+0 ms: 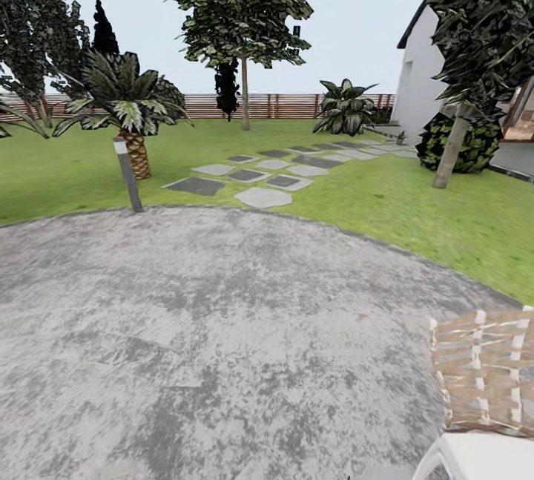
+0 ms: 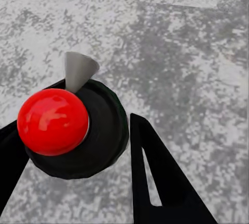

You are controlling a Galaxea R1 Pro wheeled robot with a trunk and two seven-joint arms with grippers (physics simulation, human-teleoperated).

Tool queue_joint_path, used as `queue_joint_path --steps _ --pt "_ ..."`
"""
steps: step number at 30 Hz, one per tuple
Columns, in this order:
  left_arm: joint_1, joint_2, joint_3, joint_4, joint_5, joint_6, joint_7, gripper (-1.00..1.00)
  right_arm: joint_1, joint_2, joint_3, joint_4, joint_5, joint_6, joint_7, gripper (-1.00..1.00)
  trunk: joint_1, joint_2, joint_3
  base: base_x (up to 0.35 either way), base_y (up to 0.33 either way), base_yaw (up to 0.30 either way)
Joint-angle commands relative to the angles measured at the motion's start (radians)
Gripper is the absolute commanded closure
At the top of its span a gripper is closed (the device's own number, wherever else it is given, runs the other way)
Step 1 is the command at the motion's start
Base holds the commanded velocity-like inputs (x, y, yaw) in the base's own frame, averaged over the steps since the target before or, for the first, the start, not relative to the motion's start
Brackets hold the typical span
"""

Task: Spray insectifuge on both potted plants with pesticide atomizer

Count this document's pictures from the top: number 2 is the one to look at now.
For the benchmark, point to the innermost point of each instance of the insectifuge atomizer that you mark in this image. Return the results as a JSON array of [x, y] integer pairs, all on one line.
[[76, 127]]

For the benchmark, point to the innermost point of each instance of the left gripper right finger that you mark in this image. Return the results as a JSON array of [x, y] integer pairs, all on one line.
[[181, 204]]

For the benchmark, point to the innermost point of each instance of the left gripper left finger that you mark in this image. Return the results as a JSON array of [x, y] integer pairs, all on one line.
[[13, 160]]

